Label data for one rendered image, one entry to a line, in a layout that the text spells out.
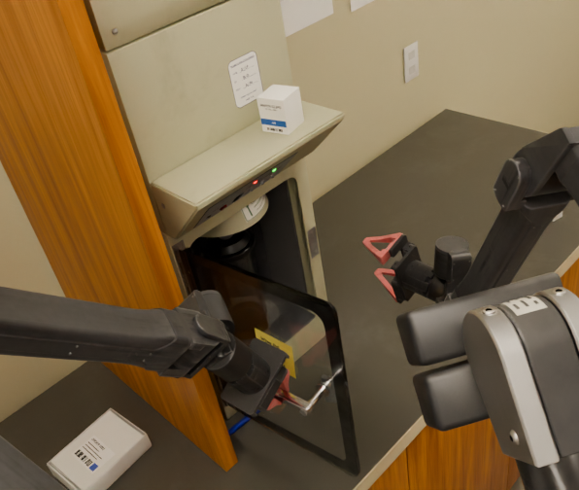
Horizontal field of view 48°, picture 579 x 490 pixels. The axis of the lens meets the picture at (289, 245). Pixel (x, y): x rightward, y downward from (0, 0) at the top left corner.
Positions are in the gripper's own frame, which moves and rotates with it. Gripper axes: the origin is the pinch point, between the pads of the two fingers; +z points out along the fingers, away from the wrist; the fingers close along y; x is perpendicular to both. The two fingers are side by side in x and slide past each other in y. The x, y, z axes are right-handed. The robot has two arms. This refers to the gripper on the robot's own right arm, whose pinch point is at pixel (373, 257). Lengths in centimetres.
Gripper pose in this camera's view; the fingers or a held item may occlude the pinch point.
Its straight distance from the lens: 128.2
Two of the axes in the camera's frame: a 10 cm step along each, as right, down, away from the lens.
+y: -3.3, -6.4, -7.0
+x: -6.4, 6.9, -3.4
